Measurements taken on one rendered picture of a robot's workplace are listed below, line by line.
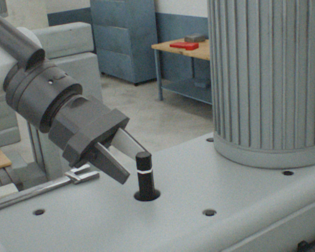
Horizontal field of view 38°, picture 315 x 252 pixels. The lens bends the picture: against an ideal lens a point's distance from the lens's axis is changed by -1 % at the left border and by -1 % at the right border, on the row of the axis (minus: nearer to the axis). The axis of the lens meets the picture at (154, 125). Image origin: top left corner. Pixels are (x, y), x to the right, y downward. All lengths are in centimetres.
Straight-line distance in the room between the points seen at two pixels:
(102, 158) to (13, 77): 16
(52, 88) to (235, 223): 29
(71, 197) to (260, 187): 26
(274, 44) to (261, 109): 9
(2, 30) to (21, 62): 5
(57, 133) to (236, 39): 27
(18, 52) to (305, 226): 46
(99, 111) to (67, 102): 5
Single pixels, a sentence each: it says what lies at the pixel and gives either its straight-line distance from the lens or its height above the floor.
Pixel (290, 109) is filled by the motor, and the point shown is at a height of 198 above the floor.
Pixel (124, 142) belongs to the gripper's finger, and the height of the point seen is 195.
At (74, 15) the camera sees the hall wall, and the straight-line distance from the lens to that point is 1034.
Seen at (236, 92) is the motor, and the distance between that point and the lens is 66.
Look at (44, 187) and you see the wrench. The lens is 69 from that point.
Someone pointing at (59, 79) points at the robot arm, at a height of 205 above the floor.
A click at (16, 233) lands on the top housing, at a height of 189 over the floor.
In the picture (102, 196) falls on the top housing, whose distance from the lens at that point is 65.
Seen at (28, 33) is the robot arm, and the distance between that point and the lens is 71.
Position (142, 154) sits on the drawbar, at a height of 195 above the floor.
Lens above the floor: 220
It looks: 21 degrees down
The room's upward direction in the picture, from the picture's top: 6 degrees counter-clockwise
